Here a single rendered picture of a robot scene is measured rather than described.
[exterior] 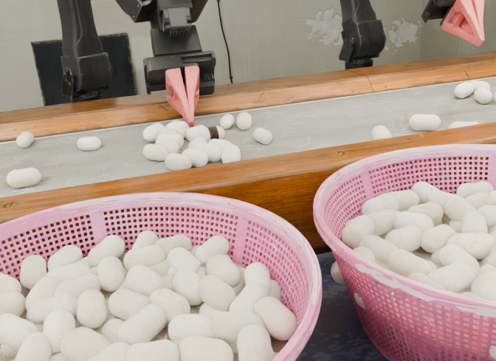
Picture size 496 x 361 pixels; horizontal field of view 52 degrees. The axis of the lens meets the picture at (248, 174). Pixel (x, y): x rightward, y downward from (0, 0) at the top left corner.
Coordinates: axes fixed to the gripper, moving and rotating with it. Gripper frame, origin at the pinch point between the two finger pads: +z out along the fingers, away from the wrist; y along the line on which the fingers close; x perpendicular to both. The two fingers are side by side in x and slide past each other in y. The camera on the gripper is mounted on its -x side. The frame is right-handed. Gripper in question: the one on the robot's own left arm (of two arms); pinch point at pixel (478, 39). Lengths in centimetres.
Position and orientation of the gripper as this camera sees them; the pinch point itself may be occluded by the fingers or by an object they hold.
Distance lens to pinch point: 92.7
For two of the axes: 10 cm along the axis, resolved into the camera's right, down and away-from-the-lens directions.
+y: 9.7, -1.5, 2.0
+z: 2.3, 8.5, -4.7
